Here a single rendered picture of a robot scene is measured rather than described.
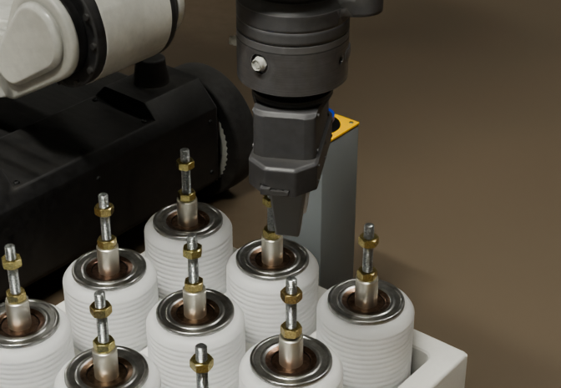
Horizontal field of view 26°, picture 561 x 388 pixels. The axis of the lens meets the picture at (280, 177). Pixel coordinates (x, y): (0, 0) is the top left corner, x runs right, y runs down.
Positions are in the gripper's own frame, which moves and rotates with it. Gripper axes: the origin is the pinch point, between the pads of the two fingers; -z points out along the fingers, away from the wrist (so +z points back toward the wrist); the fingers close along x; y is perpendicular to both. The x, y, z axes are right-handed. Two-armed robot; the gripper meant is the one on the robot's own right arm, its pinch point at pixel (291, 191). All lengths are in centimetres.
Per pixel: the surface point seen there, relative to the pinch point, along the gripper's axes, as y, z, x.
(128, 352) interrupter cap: 14.8, -17.8, -1.6
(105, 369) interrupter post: 15.7, -16.6, -5.6
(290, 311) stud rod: 0.0, -12.1, -0.4
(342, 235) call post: -0.8, -25.7, 33.7
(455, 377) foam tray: -15.1, -26.8, 11.2
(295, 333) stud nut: -0.6, -14.1, -0.8
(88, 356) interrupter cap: 18.2, -17.8, -2.7
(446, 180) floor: -12, -43, 79
